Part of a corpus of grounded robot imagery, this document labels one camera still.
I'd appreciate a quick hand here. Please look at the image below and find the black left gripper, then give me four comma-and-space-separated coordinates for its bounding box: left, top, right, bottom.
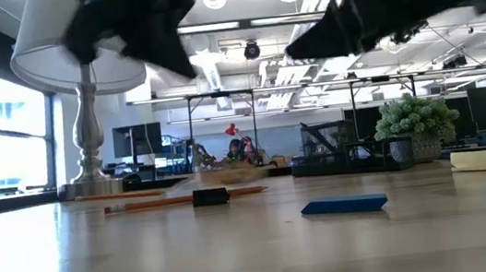
58, 0, 207, 96

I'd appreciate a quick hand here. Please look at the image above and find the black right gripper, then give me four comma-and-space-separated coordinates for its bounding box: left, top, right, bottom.
279, 0, 460, 65

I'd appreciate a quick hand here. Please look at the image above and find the orange pencil with eraser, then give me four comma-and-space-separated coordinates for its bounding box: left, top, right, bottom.
74, 184, 167, 207
101, 183, 271, 216

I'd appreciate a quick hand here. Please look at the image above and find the black binder clip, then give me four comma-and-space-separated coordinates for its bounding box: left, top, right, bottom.
190, 185, 231, 210

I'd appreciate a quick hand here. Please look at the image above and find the blue eraser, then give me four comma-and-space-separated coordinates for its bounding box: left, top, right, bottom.
298, 189, 390, 221

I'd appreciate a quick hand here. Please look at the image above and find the black mesh desk organizer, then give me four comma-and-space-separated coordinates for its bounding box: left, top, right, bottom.
285, 110, 417, 184

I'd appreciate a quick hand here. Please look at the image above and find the black hanging ceiling device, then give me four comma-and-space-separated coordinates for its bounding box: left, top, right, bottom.
389, 18, 431, 46

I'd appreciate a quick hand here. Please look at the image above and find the white shade silver table lamp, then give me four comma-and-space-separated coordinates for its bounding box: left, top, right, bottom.
2, 0, 162, 206

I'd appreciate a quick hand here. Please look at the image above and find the red desk lamp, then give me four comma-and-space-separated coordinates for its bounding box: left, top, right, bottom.
222, 120, 259, 170

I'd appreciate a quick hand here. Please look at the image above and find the green artificial potted plant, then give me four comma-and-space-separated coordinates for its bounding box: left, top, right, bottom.
368, 86, 467, 170

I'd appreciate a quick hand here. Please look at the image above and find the person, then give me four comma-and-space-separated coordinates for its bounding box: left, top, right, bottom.
223, 136, 250, 167

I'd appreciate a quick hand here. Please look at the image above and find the black background workstation frame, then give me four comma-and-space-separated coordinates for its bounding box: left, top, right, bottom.
184, 87, 264, 176
347, 70, 421, 124

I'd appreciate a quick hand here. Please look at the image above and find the black round ceiling camera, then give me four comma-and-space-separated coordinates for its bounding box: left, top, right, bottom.
242, 39, 263, 62

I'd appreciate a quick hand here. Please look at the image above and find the black aluminium table frame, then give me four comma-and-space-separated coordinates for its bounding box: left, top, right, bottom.
0, 136, 486, 216

